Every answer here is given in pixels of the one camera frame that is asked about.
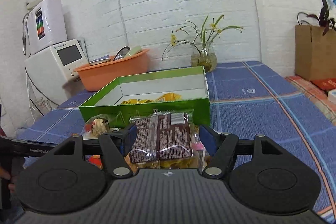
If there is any yellow snack bag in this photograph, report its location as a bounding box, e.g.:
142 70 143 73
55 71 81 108
120 92 186 106

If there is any person left hand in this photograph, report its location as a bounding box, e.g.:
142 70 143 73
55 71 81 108
0 167 15 193

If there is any metal bowl in basin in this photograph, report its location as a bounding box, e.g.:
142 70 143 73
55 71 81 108
113 46 130 61

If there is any blue checked tablecloth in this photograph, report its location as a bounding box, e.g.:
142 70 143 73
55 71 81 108
19 61 335 223

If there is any white power strip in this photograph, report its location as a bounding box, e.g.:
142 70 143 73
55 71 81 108
327 89 336 104

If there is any pink edged nut bag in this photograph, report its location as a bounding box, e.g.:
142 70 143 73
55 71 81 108
191 132 204 151

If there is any red booklet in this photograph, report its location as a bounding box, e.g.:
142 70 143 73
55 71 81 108
312 79 336 92

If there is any orange plastic basin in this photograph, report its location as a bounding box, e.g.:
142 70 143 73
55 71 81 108
74 49 149 92

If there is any small clear mixed snack bag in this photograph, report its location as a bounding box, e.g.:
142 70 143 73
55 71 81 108
81 114 120 140

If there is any brown paper bag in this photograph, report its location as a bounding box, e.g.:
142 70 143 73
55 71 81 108
294 12 335 82

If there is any brown label clear snack bag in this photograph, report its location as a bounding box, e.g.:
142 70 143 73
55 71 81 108
126 110 201 169

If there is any green cardboard box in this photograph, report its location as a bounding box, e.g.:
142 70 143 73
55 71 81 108
79 67 210 128

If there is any white machine with screen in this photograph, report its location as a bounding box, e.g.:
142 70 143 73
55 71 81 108
25 39 88 105

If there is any red cracker snack bag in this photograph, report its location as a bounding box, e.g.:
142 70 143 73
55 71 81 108
88 155 102 169

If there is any white water purifier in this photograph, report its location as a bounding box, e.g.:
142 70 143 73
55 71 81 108
27 0 68 55

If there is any glass vase with flowers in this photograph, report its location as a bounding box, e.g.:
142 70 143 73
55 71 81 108
161 15 244 73

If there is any dark purple plant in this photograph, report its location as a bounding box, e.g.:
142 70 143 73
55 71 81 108
297 0 335 36

